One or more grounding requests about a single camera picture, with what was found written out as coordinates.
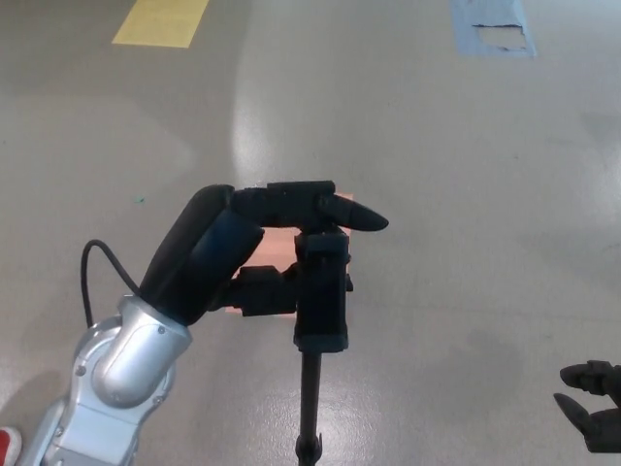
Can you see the yellow floor marking patch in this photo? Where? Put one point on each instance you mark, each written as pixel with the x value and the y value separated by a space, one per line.
pixel 157 22

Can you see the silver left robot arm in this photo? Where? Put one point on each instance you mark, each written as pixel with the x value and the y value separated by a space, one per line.
pixel 121 359

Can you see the black phone stand tripod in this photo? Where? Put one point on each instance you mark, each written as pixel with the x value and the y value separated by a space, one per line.
pixel 322 301

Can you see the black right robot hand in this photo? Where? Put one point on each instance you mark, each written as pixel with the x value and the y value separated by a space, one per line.
pixel 601 378

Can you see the torn blue floor marking patch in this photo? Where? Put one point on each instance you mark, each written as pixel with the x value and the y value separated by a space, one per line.
pixel 485 12

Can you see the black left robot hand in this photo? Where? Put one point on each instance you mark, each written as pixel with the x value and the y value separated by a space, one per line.
pixel 194 257

